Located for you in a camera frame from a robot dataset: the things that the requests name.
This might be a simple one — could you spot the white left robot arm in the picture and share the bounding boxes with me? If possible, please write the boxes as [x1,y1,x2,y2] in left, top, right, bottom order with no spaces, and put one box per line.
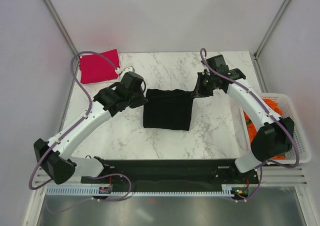
[33,72,147,185]

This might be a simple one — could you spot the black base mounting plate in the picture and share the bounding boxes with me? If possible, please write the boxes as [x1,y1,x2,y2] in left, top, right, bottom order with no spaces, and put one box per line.
[81,159,258,192]

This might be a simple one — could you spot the aluminium frame post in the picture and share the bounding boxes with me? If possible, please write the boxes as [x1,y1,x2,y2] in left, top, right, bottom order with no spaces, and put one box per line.
[253,0,292,60]
[34,0,83,59]

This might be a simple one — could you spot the white plastic laundry basket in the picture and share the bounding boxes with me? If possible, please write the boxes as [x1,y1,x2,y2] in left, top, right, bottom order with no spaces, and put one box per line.
[239,93,312,165]

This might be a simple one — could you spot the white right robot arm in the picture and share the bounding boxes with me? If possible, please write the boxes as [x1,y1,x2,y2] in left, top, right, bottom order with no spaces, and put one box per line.
[192,49,297,183]

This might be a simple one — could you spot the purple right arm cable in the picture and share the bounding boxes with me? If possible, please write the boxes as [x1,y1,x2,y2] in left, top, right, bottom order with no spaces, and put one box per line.
[199,47,301,203]

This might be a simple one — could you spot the aluminium front rail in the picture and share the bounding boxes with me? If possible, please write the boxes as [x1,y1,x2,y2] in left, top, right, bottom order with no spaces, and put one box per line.
[32,166,307,187]

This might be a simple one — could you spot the orange t shirt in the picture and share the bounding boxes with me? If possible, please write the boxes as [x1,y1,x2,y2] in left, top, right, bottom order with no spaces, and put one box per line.
[244,98,286,160]

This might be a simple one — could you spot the white slotted cable duct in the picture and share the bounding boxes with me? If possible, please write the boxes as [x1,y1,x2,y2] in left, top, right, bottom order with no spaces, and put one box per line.
[45,185,249,197]

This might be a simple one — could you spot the left aluminium frame post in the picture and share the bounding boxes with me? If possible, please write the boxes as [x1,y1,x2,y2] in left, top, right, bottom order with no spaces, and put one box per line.
[34,0,83,59]

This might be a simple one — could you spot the folded magenta t shirt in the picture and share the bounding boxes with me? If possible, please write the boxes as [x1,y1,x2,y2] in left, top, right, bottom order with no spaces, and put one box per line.
[79,54,119,84]

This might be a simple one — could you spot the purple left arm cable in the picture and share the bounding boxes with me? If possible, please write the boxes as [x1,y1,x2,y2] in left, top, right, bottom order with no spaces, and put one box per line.
[28,50,133,213]

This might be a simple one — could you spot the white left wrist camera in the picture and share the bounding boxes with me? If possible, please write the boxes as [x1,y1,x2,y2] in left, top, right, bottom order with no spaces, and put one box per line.
[121,66,136,74]

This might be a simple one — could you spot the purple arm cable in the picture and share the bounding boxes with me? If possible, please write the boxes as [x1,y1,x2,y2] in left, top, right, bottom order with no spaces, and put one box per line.
[199,47,301,203]
[28,50,133,213]

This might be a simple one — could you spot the black t shirt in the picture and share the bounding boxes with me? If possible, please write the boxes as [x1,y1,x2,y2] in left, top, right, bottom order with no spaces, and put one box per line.
[143,89,194,131]

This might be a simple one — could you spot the right aluminium frame post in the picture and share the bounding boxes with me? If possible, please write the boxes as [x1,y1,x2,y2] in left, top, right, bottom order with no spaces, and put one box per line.
[253,0,292,60]

